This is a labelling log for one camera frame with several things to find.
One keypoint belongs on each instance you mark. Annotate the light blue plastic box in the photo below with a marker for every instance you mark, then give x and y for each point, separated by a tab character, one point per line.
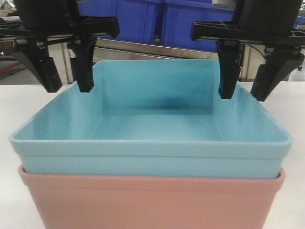
153	118

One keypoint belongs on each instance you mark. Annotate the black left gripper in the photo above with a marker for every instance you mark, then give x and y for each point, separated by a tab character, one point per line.
55	21

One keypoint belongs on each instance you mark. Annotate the stainless steel shelf frame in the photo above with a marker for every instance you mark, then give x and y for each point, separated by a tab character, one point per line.
13	72

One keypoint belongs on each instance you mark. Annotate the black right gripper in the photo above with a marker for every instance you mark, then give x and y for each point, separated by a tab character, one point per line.
258	22

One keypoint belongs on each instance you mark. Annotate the pink plastic box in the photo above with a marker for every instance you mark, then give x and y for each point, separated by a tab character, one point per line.
146	202

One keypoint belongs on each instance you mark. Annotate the dark blue crate centre-left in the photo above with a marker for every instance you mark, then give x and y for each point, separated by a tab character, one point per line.
137	18

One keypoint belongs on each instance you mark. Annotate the dark blue crate centre-right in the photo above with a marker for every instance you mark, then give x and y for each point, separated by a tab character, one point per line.
178	17

